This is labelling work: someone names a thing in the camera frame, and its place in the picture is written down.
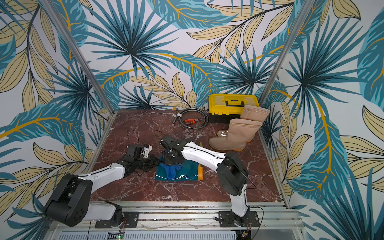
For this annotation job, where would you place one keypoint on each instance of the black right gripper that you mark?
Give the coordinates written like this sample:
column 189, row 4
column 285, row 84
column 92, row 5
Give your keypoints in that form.
column 171, row 159

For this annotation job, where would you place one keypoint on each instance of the blue grey cloth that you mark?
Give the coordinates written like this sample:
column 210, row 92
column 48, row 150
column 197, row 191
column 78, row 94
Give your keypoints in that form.
column 167, row 173

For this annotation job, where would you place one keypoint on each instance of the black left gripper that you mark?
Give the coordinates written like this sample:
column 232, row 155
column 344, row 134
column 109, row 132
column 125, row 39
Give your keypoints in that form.
column 151, row 163

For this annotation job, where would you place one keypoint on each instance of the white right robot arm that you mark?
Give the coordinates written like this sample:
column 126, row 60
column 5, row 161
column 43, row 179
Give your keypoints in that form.
column 230, row 169

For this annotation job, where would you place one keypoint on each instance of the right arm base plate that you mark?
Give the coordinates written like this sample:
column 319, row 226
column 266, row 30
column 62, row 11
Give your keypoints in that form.
column 228, row 219

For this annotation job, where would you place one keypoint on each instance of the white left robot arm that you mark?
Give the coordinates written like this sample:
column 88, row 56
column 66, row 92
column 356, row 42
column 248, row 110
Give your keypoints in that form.
column 70, row 202

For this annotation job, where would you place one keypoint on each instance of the aluminium front rail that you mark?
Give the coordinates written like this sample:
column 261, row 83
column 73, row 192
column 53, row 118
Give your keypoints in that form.
column 190, row 220

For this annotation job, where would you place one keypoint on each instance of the left aluminium frame post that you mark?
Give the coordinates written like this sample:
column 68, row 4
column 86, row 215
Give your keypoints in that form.
column 53, row 13

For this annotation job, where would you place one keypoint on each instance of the aluminium frame post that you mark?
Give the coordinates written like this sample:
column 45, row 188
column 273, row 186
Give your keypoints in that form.
column 299, row 21
column 53, row 13

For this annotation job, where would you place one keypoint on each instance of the teal rubber boot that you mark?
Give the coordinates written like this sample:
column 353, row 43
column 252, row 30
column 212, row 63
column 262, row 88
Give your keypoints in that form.
column 191, row 171

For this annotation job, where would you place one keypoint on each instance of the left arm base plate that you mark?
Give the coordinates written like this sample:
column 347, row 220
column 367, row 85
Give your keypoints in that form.
column 126, row 220

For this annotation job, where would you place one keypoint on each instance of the red handled pliers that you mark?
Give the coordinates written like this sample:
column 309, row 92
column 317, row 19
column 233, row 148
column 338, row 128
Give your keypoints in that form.
column 191, row 121

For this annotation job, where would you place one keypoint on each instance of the yellow black toolbox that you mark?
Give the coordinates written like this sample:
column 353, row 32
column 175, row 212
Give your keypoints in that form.
column 225, row 107

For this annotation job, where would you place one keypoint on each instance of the right aluminium frame post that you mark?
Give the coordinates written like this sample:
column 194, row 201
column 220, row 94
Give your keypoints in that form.
column 299, row 21

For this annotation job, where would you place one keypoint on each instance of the beige boot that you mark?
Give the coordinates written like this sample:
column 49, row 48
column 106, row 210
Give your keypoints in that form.
column 239, row 133
column 250, row 113

